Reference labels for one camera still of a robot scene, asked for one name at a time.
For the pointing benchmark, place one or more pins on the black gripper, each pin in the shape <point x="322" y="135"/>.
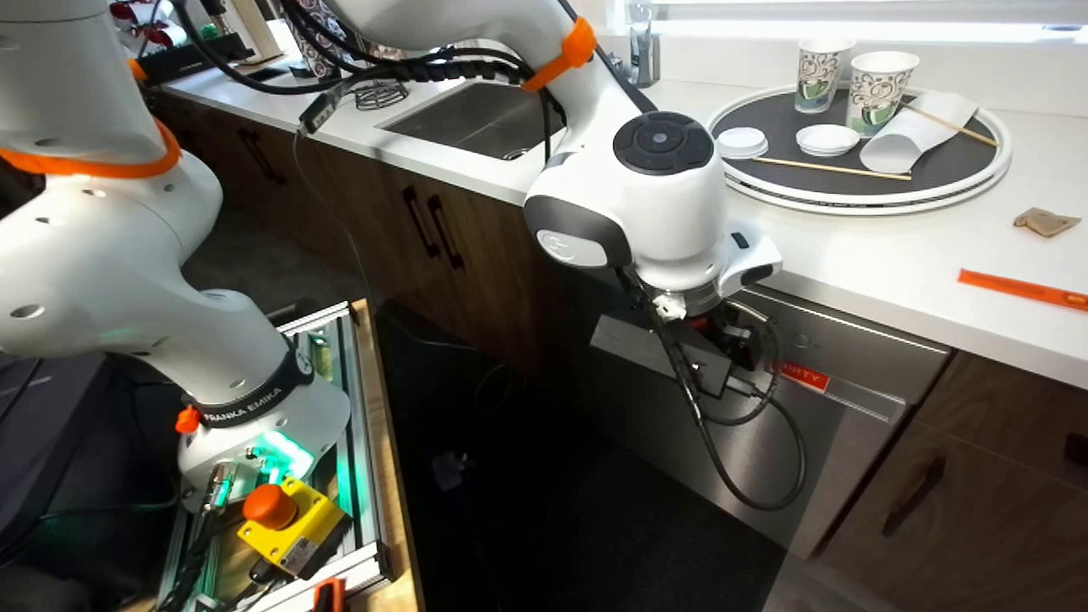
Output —
<point x="743" y="337"/>

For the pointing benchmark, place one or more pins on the stainless steel Bosch dishwasher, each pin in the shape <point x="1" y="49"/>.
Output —
<point x="632" y="408"/>

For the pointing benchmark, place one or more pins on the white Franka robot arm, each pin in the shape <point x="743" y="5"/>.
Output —
<point x="103" y="261"/>

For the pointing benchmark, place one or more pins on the silver red dirty sign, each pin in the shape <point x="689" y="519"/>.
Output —
<point x="808" y="378"/>

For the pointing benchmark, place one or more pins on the wooden chopstick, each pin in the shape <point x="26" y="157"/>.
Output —
<point x="833" y="169"/>
<point x="956" y="125"/>

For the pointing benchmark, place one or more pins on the flat small white dish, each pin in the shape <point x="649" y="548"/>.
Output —
<point x="743" y="144"/>

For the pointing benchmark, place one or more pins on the small white bowl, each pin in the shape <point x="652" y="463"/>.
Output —
<point x="826" y="141"/>

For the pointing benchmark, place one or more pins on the round black white-rimmed tray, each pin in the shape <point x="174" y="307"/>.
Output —
<point x="770" y="107"/>

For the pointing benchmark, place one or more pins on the wooden sink cabinet door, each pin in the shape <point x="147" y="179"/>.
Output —
<point x="361" y="226"/>
<point x="498" y="282"/>

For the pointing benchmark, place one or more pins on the patterned paper cup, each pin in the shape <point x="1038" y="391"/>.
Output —
<point x="883" y="95"/>
<point x="824" y="76"/>

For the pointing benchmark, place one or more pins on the wooden drawer front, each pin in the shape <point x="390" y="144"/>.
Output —
<point x="1006" y="408"/>

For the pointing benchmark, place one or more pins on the orange flat strip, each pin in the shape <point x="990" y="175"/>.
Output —
<point x="1020" y="291"/>

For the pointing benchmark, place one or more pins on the chrome kitchen faucet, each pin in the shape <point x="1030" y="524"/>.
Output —
<point x="645" y="52"/>

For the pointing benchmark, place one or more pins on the small brown paper piece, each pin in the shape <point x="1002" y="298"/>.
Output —
<point x="1046" y="223"/>

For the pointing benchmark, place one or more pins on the stainless steel sink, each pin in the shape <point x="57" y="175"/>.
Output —
<point x="476" y="120"/>

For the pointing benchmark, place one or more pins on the yellow emergency stop box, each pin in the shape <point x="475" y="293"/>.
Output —
<point x="292" y="533"/>

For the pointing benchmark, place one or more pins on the black bar on counter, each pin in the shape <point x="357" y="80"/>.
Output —
<point x="191" y="55"/>

